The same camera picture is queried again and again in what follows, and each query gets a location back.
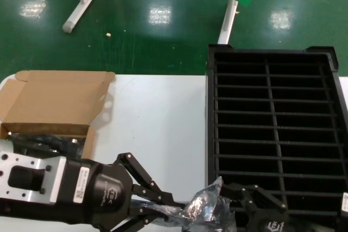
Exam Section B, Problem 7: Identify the white metal table leg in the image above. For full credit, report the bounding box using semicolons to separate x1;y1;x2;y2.
62;0;106;34
217;0;241;45

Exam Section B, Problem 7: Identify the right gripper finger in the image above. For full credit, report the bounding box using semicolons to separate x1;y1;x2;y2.
245;184;288;213
219;183;247;208

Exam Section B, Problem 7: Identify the black slotted plastic container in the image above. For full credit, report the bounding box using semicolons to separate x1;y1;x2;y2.
206;43;348;216

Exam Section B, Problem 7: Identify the clear grey antistatic bag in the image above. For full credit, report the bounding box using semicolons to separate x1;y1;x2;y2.
130;176;238;232

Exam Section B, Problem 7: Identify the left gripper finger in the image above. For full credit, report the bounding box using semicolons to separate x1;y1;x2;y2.
108;206;171;232
110;152;189;209

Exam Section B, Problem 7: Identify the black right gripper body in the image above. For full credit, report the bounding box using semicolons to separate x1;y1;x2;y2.
244;201;300;232

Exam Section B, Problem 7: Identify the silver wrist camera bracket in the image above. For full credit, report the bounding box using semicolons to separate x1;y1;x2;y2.
0;149;67;205

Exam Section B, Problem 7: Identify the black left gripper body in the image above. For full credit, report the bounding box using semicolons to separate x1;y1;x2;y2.
0;158;134;230

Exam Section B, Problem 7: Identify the open brown cardboard box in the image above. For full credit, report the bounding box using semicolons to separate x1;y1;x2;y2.
0;70;116;162

